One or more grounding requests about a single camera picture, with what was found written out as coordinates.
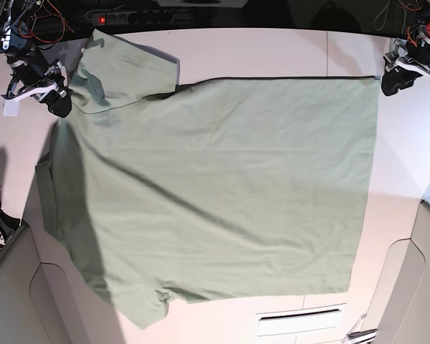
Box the green T-shirt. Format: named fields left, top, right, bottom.
left=36, top=31, right=380, bottom=329

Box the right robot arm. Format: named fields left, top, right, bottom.
left=0, top=1, right=72, bottom=118

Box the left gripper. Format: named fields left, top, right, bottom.
left=381, top=38, right=430, bottom=97

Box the grey cable loop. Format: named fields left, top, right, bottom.
left=374, top=1, right=391, bottom=33

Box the white slotted panel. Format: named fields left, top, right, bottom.
left=256, top=304, right=346, bottom=337

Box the power strip with red switch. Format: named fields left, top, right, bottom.
left=85, top=9, right=192, bottom=26

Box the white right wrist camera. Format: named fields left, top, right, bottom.
left=3, top=98, right=20, bottom=117

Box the grey metal bracket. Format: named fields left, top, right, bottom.
left=341, top=313, right=377, bottom=344

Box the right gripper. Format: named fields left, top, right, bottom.
left=2, top=49, right=72, bottom=118

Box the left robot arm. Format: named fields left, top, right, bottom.
left=381, top=1, right=430, bottom=96

